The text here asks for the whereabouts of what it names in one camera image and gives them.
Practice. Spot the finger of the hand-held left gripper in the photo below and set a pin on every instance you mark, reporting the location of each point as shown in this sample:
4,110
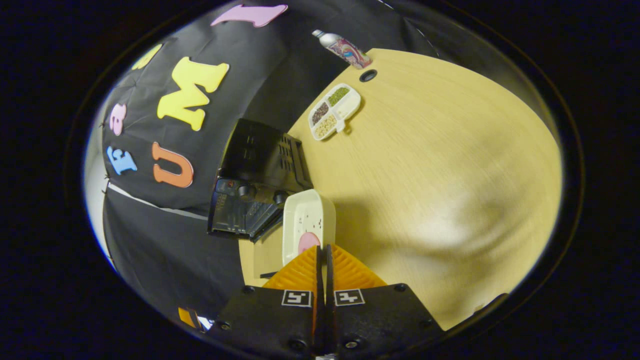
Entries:
188,317

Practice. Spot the black electric oven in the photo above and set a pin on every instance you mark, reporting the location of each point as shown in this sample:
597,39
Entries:
260,150

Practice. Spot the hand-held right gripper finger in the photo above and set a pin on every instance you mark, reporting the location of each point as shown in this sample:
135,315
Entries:
329,280
319,280

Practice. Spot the silver printed bottle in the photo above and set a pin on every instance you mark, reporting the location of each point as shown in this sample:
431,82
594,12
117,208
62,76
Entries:
345,50

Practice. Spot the cream square plate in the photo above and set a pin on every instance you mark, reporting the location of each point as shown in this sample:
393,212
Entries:
307,215

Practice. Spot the pink round food slice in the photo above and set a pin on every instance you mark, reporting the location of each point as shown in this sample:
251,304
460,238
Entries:
307,242

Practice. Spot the black table grommet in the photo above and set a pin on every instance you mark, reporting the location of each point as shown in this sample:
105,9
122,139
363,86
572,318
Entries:
368,75

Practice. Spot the white divided grain dish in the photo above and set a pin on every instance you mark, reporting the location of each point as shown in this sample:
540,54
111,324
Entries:
345,107

